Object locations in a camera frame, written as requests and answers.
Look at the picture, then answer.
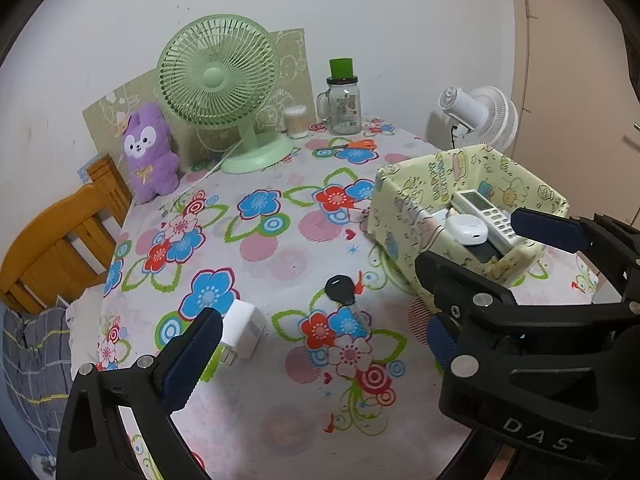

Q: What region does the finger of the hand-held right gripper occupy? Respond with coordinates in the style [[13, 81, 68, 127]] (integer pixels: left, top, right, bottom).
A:
[[414, 250, 521, 327], [511, 207, 640, 306]]

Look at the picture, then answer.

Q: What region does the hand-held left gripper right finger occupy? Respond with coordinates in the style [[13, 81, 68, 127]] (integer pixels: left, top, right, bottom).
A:
[[426, 312, 458, 373]]

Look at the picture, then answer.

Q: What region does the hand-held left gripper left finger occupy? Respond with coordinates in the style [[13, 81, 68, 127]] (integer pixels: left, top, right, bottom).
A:
[[56, 307, 224, 480]]

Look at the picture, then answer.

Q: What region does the white charger plug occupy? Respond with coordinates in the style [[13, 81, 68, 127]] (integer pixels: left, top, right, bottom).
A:
[[215, 300, 267, 367]]

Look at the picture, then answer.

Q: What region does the white remote control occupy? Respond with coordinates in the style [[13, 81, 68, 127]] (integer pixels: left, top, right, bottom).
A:
[[452, 189, 526, 251]]

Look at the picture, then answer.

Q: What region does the yellow cartoon fabric storage box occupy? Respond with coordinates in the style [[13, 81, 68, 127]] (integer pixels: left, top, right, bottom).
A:
[[367, 143, 570, 296]]

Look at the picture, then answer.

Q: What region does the white round case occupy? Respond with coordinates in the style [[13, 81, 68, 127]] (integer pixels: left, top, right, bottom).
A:
[[444, 214, 489, 246]]

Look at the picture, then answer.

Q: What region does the black key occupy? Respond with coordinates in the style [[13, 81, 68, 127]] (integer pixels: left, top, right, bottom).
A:
[[324, 274, 373, 331]]

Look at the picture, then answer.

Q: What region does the floral tablecloth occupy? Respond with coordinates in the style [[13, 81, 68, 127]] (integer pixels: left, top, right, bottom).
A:
[[70, 112, 621, 480]]

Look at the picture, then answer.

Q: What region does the white standing fan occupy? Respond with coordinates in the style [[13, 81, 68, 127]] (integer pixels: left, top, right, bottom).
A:
[[439, 85, 520, 152]]

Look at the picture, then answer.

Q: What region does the beige door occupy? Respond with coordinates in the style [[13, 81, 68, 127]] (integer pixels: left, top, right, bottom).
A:
[[510, 0, 640, 201]]

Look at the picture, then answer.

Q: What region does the grey plaid bedding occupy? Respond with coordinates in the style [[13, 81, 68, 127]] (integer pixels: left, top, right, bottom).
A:
[[0, 305, 76, 466]]

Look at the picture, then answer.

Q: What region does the wooden chair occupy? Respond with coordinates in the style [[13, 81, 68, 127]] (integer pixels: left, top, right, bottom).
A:
[[0, 154, 133, 316]]

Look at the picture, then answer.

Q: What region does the glass jar with green lid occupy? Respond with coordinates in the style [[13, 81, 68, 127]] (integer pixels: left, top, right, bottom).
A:
[[316, 58, 362, 136]]

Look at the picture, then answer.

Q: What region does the purple plush toy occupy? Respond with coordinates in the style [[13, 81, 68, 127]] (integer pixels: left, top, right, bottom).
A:
[[117, 101, 182, 206]]

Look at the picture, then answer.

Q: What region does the cotton swab container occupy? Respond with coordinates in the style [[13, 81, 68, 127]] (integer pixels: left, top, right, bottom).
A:
[[283, 105, 309, 139]]

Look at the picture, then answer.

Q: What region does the green desk fan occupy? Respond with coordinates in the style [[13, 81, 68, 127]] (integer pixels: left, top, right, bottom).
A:
[[157, 15, 294, 175]]

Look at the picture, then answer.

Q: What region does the white fan cable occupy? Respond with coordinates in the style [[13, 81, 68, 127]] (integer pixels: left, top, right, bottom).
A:
[[182, 141, 243, 183]]

